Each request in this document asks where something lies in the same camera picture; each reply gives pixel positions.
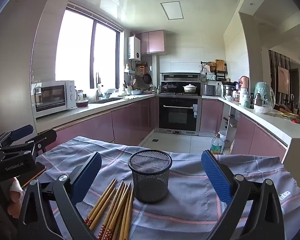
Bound grey-blue plaid cloth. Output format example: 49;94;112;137
36;136;300;240

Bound framed wall picture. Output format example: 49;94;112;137
277;66;290;93

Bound large kitchen window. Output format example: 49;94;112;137
55;4;123;89

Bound black range hood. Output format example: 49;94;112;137
160;72;201;82

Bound bunch of wooden chopsticks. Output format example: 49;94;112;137
84;177;135;240

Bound plastic oil bottle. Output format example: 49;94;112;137
210;133;224;155

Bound kitchen sink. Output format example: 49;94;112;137
90;97;123;104

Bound black mesh holder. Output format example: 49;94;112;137
128;149;173;204

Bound white microwave oven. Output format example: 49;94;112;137
31;80;76;118

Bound black built-in oven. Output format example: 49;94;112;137
159;96;199;130

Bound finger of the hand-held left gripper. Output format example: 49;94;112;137
25;129;57;153
0;124;34;151

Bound person's left hand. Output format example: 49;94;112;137
7;177;24;219

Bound ceiling light panel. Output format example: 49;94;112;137
160;1;184;20

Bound steel faucet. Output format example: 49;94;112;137
95;72;102;100

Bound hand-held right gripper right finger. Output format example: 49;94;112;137
201;149;285;240

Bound pink base cabinets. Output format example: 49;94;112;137
199;99;288;160
37;96;159;153

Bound black wall rack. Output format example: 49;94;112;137
201;60;227;81

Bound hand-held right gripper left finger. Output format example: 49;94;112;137
17;151;102;240

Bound white water heater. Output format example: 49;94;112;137
128;35;141;61

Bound pink wall cabinet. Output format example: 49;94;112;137
136;30;165;55

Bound black lidded pot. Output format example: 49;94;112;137
162;82;177;92

